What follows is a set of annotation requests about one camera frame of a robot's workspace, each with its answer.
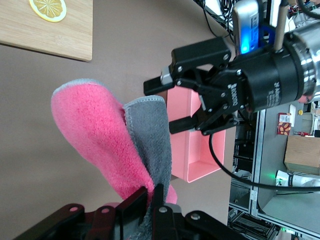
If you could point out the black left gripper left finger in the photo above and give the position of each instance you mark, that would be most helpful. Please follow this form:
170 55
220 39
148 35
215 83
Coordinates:
75 222

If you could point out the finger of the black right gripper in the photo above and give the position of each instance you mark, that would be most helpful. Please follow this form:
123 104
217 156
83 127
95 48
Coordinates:
180 126

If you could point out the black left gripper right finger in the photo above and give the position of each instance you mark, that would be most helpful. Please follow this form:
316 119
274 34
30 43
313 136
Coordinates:
170 225

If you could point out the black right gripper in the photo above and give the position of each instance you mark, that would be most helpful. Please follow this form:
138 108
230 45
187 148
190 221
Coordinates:
270 80

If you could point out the pink and grey cloth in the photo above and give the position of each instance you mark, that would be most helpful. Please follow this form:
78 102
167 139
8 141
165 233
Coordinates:
95 125

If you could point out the pink plastic bin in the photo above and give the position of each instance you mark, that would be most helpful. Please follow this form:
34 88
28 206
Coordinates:
200 155

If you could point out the red snack box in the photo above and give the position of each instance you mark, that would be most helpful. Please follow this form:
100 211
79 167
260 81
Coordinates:
284 125

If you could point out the cardboard box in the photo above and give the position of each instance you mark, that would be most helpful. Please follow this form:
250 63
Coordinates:
303 155

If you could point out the brown table cover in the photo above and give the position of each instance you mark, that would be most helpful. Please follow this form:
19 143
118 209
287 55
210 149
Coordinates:
37 100

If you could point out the lemon slice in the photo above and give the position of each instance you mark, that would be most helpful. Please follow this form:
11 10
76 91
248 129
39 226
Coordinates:
48 10

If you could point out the wooden cutting board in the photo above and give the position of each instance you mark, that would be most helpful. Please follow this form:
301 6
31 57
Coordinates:
37 35

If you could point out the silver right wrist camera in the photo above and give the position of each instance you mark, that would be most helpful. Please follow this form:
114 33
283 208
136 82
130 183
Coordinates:
246 22

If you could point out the aluminium frame rack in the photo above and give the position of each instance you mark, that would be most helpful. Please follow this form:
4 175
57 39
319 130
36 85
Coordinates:
257 150

